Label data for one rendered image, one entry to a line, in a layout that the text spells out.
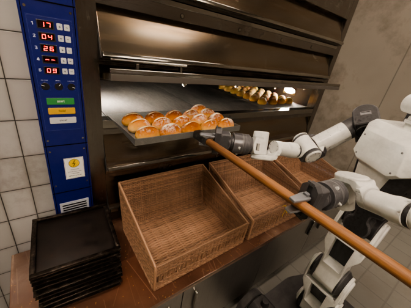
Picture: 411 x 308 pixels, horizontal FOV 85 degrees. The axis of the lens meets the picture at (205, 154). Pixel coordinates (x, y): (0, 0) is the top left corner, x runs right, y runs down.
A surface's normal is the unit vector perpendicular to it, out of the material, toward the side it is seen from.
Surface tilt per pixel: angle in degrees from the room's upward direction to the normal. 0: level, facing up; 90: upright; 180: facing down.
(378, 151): 91
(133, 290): 0
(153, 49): 70
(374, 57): 90
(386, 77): 90
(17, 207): 90
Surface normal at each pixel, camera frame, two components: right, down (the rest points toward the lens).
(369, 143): -0.98, -0.07
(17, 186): 0.57, 0.44
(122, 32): 0.58, 0.11
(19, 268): 0.15, -0.88
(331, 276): -0.79, 0.07
